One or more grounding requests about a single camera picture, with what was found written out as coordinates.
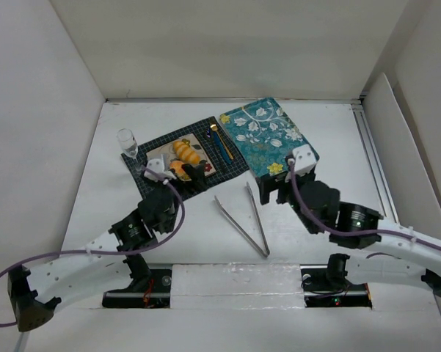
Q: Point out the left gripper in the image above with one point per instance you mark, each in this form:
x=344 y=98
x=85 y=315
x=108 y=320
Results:
x=183 y=176

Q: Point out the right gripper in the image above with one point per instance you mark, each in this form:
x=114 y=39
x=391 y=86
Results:
x=285 y=183

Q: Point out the round orange bread roll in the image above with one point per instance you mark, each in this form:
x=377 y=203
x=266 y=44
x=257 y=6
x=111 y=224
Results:
x=176 y=167

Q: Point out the striped orange bread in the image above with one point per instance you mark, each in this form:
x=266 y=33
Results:
x=185 y=153

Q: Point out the metal tongs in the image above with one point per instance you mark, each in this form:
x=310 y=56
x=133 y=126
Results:
x=263 y=252

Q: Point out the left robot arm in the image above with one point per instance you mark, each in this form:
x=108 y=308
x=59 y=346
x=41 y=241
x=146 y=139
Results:
x=38 y=292

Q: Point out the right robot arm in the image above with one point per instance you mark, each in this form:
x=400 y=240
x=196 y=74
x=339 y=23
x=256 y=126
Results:
x=397 y=255

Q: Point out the dark checked placemat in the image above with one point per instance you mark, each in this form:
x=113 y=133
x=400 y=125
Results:
x=224 y=172

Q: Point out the square floral ceramic plate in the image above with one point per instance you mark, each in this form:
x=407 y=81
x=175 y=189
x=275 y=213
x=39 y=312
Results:
x=194 y=143

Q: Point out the blue knife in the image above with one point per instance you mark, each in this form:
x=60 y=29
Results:
x=221 y=148

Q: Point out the teal floral tray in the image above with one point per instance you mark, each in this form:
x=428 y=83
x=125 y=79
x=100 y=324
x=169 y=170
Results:
x=264 y=135

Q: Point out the dark metallic spoon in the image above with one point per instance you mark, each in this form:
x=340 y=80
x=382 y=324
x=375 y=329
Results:
x=211 y=140

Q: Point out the clear wine glass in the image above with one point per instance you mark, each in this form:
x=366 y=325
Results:
x=129 y=146

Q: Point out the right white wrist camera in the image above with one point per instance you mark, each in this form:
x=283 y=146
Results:
x=302 y=160

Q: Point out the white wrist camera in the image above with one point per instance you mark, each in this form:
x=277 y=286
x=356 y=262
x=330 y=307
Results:
x=157 y=166
x=302 y=160

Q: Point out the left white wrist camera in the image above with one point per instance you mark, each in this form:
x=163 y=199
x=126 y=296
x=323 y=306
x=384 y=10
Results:
x=157 y=166

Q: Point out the aluminium frame rail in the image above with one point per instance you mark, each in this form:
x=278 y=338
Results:
x=386 y=203

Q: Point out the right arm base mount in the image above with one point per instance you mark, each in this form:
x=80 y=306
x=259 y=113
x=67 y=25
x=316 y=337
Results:
x=319 y=292

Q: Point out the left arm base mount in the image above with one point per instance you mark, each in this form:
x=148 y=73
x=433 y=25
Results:
x=153 y=293

